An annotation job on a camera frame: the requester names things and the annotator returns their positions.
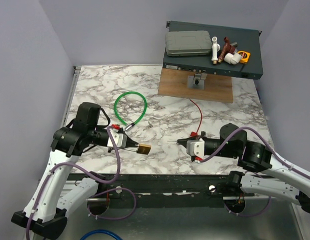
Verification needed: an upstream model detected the brass padlock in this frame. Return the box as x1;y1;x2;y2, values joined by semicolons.
125;144;151;155

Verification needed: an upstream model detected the green cable lock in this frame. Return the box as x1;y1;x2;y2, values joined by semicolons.
114;91;148;132

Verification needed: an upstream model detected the red plastic seal tag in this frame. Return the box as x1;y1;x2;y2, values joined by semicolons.
189;98;204;140

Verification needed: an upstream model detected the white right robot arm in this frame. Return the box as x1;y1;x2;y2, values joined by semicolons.
177;123;310;215

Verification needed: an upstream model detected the white elbow pipe fitting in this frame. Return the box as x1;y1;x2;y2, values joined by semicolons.
224;53;242;65

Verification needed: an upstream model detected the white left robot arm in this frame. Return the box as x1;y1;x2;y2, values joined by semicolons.
12;102;139;240

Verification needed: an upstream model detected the wooden board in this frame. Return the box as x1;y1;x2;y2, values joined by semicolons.
158;68;233;103

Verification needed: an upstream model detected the yellow tape measure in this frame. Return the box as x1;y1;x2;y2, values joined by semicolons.
237;50;251;64

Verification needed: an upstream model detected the brown pipe fitting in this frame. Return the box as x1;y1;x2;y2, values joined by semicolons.
217;37;232;63

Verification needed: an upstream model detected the white pipe fitting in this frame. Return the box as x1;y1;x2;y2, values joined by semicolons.
211;36;220;65

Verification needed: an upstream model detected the dark grey pipe fitting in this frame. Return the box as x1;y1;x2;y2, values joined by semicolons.
229;42;238;54

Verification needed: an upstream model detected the grey plastic case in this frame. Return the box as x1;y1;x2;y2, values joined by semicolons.
165;30;212;57

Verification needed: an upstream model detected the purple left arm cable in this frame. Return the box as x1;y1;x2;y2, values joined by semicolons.
25;126;137;240

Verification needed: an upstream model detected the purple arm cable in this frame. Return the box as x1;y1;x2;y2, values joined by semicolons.
199;126;310;218
25;126;137;240

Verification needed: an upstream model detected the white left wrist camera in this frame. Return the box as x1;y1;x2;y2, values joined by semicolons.
106;124;127;149

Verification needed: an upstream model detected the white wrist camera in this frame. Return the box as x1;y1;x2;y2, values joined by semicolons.
186;139;205;162
106;124;127;149

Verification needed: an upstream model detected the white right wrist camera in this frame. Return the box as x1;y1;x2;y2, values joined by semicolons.
186;139;205;162

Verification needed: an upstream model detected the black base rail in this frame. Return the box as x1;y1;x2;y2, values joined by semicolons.
59;171;243;214

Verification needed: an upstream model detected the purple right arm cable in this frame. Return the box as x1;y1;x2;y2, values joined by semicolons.
199;126;310;218

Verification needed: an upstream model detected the grey metal bracket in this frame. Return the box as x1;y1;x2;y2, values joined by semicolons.
187;73;207;90

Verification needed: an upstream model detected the aluminium side rail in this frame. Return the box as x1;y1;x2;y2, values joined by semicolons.
61;65;81;127

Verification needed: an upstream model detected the blue cable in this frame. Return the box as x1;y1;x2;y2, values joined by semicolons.
80;229;123;240

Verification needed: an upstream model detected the dark teal network switch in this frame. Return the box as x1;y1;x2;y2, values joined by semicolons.
163;21;263;80

